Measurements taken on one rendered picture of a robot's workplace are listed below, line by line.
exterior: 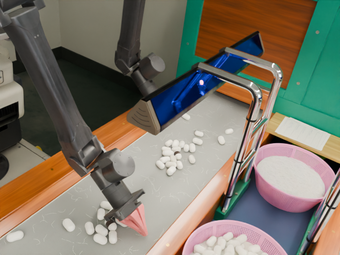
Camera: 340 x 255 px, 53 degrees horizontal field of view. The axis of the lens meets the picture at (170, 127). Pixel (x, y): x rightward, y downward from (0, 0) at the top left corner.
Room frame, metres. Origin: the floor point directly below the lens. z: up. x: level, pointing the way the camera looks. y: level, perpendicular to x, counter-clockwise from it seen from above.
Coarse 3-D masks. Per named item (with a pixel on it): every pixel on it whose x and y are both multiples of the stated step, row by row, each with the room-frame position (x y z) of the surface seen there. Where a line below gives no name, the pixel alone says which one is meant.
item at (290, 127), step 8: (288, 120) 1.14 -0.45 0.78; (296, 120) 1.15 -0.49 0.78; (280, 128) 1.08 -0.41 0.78; (288, 128) 1.09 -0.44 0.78; (296, 128) 1.10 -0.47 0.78; (304, 128) 1.11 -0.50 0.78; (312, 128) 1.11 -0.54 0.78; (288, 136) 1.03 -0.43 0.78; (296, 136) 1.04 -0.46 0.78; (304, 136) 1.05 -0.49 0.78; (312, 136) 1.06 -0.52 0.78; (320, 136) 1.07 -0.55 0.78; (328, 136) 1.08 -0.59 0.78; (312, 144) 1.01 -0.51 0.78; (320, 144) 1.01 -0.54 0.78
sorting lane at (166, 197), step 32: (192, 128) 1.05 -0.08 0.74; (224, 128) 1.08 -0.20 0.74; (224, 160) 0.89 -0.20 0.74; (64, 192) 0.65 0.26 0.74; (96, 192) 0.67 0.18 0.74; (160, 192) 0.70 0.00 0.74; (192, 192) 0.72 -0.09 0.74; (32, 224) 0.53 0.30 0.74; (96, 224) 0.56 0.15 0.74; (160, 224) 0.59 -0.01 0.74
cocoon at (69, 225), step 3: (66, 219) 0.55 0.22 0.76; (69, 219) 0.55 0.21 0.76; (63, 222) 0.54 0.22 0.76; (66, 222) 0.54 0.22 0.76; (69, 222) 0.54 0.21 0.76; (72, 222) 0.54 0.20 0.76; (63, 225) 0.53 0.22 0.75; (66, 225) 0.53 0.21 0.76; (69, 225) 0.53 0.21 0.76; (72, 225) 0.53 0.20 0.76; (66, 228) 0.53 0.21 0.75; (69, 228) 0.52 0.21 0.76; (72, 228) 0.53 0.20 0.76; (69, 231) 0.52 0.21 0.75
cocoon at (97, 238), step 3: (96, 234) 0.52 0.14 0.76; (99, 234) 0.52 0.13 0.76; (96, 237) 0.51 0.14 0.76; (99, 237) 0.51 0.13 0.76; (102, 237) 0.51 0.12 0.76; (105, 237) 0.51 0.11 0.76; (96, 240) 0.50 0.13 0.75; (99, 240) 0.50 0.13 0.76; (102, 240) 0.50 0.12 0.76; (105, 240) 0.51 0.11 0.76; (102, 243) 0.50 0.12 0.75; (105, 243) 0.50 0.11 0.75
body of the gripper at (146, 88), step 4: (152, 80) 1.02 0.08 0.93; (144, 84) 1.00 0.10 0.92; (148, 84) 1.00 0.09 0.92; (152, 84) 1.01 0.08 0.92; (140, 88) 1.00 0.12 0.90; (144, 88) 1.00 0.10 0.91; (148, 88) 1.00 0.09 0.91; (152, 88) 1.00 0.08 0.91; (156, 88) 1.01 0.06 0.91; (144, 92) 0.99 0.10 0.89; (148, 92) 0.99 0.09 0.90; (144, 96) 1.00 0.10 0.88
